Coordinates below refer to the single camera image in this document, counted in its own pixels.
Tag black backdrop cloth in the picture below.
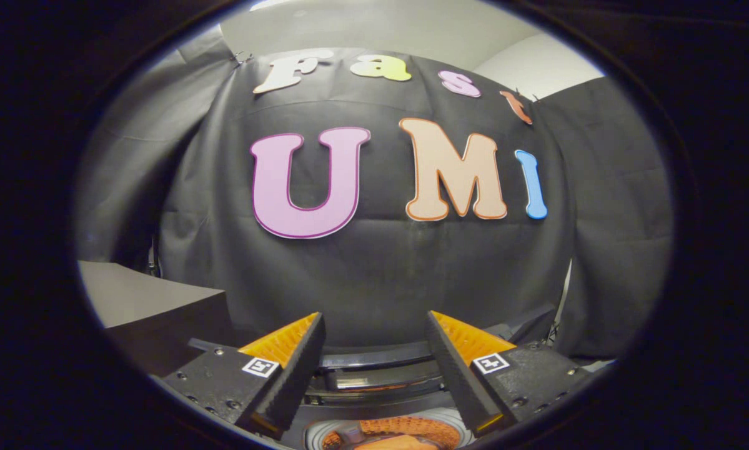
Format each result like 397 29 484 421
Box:
77 25 672 360

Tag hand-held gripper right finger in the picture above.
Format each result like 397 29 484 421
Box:
425 310 600 438

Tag grey washing machine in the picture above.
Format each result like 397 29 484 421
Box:
280 391 481 450

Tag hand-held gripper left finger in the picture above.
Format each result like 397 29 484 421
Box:
152 311 326 440

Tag white cabinet with dark top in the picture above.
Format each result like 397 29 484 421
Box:
77 261 234 376

